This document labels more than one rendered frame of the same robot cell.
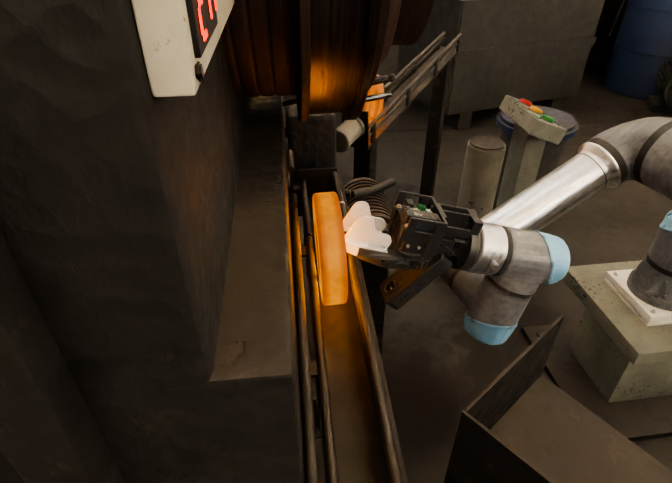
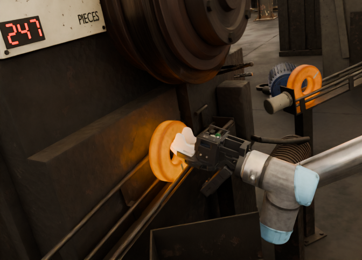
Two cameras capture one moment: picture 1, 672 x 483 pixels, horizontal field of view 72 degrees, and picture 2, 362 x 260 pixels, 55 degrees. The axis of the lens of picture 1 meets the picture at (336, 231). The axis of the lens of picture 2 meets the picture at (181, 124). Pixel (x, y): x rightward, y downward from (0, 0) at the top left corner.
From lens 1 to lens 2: 0.54 m
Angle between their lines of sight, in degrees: 38
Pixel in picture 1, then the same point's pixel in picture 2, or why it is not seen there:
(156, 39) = not seen: outside the picture
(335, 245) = (155, 143)
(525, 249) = (275, 172)
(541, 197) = (343, 150)
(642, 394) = not seen: outside the picture
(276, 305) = (69, 145)
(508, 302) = (271, 210)
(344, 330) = not seen: hidden behind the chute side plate
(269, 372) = (41, 160)
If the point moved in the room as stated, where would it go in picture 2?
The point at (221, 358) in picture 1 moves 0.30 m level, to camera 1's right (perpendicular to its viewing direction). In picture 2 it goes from (36, 154) to (149, 188)
